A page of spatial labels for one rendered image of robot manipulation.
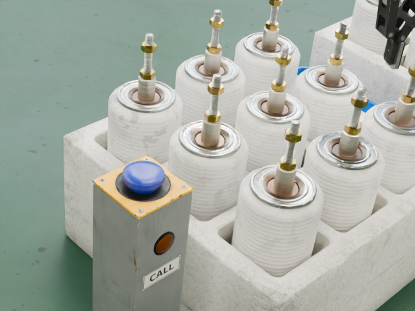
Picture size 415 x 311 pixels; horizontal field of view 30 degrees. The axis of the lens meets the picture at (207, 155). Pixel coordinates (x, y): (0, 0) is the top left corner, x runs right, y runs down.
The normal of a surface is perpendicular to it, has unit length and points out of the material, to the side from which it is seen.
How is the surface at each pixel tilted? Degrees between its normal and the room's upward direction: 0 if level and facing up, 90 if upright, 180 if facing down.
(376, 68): 90
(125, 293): 90
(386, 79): 90
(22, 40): 0
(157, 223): 90
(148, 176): 0
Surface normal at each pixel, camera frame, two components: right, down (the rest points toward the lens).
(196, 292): -0.72, 0.36
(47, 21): 0.09, -0.80
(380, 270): 0.70, 0.48
